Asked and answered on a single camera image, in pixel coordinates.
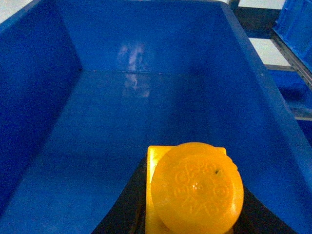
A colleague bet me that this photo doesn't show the large blue bin left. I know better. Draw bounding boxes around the large blue bin left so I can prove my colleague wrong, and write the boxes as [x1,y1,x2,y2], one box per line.
[0,0,312,234]

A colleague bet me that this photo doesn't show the large blue bin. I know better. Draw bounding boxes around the large blue bin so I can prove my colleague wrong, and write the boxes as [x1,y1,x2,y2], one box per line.
[0,0,312,234]
[273,0,312,71]

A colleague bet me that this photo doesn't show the large blue bin right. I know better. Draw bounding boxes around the large blue bin right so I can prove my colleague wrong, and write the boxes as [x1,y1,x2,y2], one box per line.
[273,0,312,71]

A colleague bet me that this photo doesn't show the yellow toy block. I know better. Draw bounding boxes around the yellow toy block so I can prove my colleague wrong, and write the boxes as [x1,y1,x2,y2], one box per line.
[145,142,244,234]

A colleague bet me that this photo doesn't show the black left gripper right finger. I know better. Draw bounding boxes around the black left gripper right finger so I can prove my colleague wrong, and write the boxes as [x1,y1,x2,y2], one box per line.
[233,187,296,234]

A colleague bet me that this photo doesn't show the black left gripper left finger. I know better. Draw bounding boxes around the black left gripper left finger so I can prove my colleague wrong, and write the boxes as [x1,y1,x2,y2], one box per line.
[92,158,147,234]

